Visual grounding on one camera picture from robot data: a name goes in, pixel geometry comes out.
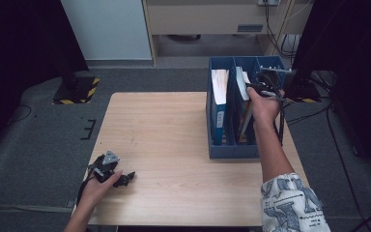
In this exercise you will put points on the person's right hand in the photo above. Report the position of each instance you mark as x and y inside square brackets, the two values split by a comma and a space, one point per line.
[265, 109]

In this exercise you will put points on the person's left hand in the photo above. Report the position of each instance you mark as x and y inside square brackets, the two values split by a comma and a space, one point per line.
[96, 196]

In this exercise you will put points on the beige wooden cabinet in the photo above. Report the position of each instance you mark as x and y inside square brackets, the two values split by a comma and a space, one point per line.
[190, 19]

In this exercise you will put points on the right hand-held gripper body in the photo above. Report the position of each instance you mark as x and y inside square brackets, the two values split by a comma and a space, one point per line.
[270, 82]

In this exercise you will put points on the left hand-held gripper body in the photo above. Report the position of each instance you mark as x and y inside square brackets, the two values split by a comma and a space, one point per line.
[103, 170]

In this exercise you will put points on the grey cabinet label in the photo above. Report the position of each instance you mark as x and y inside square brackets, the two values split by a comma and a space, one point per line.
[250, 28]

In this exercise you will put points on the yellow book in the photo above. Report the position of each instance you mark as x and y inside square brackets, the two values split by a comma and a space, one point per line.
[245, 127]

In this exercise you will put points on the white panel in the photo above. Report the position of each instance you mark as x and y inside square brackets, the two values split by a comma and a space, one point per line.
[109, 29]

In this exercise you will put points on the person's right patterned sleeve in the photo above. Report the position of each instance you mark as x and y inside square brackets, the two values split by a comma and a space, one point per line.
[290, 206]

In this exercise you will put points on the blue plastic file rack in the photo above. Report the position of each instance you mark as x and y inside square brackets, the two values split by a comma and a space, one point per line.
[219, 151]

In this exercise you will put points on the teal illustrated book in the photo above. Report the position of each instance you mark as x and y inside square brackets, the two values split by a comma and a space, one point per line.
[241, 85]

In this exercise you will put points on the black curtain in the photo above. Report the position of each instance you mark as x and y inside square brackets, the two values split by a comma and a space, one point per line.
[360, 48]
[19, 38]

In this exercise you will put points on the bright blue book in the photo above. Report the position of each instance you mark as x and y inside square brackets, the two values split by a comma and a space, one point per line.
[219, 87]

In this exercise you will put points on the white power strip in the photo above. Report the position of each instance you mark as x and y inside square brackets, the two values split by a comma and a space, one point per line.
[268, 2]

